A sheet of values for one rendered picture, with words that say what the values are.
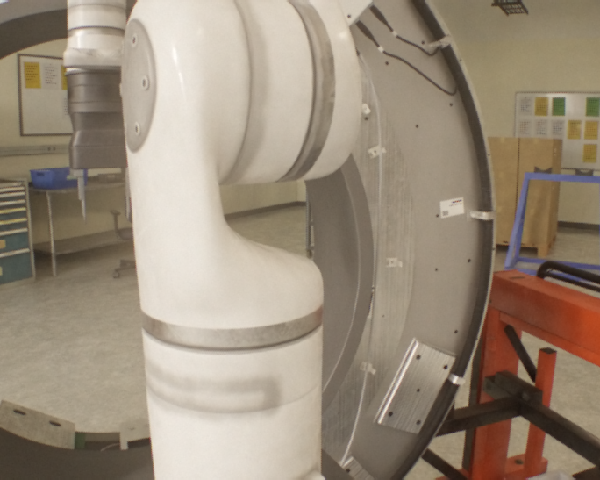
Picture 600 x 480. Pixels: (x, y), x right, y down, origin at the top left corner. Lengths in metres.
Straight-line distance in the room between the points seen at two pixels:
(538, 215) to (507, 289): 5.29
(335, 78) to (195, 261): 0.10
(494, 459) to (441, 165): 1.18
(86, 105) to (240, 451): 0.50
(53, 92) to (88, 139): 6.32
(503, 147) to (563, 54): 3.01
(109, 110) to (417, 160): 0.54
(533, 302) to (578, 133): 7.91
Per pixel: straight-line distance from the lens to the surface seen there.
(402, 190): 0.96
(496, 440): 1.90
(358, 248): 0.89
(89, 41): 0.68
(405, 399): 1.08
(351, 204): 0.88
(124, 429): 1.30
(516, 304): 1.63
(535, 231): 6.96
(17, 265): 5.67
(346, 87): 0.25
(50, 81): 6.99
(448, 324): 1.08
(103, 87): 0.67
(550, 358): 1.60
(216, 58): 0.22
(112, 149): 0.69
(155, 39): 0.23
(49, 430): 1.26
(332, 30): 0.26
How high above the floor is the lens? 1.36
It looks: 11 degrees down
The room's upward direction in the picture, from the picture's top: straight up
